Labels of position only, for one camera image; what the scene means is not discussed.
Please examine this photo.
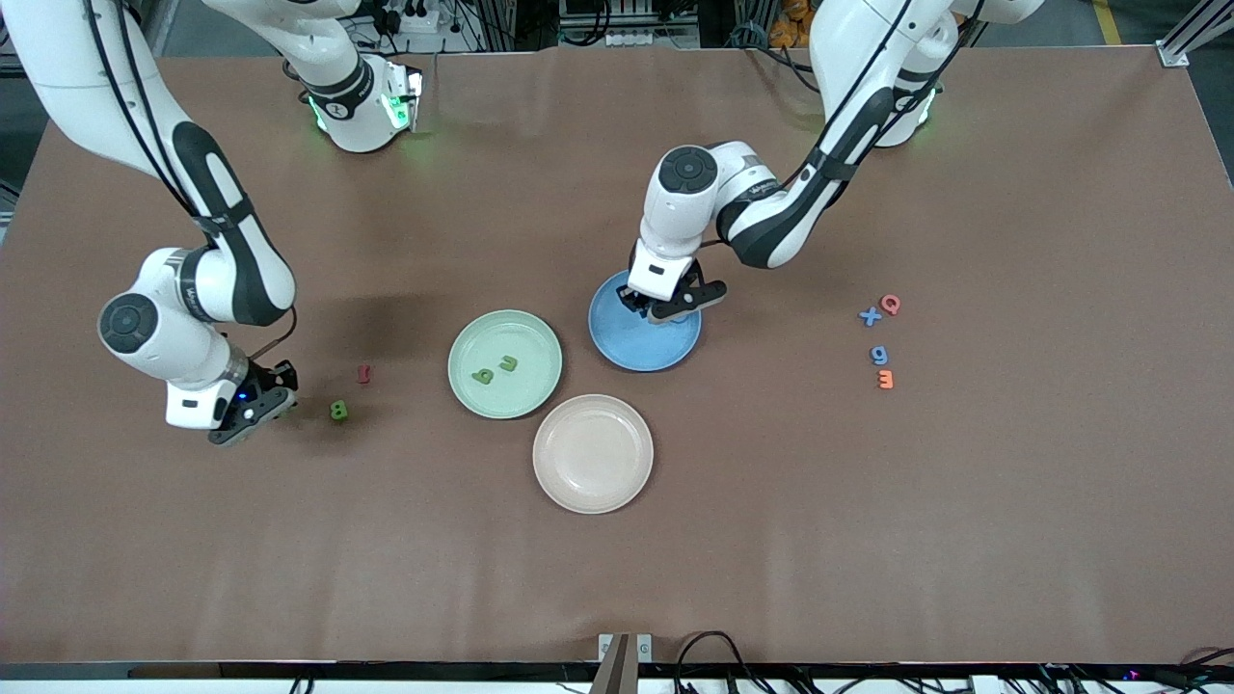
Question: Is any green plate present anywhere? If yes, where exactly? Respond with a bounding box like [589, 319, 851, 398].
[447, 309, 564, 420]

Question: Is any brown wedge post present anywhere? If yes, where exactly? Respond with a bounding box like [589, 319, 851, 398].
[590, 633, 632, 694]

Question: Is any pile of orange objects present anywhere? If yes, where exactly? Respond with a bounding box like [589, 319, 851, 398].
[771, 0, 817, 47]

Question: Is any pale pink plate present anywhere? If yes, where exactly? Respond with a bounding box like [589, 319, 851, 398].
[532, 393, 655, 515]

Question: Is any brown table cover mat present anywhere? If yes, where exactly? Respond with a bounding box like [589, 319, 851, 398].
[0, 43, 1234, 666]

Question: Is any black cable loop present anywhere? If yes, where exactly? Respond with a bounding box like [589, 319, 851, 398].
[673, 630, 772, 694]

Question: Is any white power strip with plugs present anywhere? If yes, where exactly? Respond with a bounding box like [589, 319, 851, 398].
[389, 0, 441, 36]

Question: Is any silver metal bracket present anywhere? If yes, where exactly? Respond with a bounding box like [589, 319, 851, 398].
[598, 632, 654, 666]

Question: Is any blue plate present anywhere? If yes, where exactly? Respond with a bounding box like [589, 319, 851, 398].
[588, 267, 703, 373]

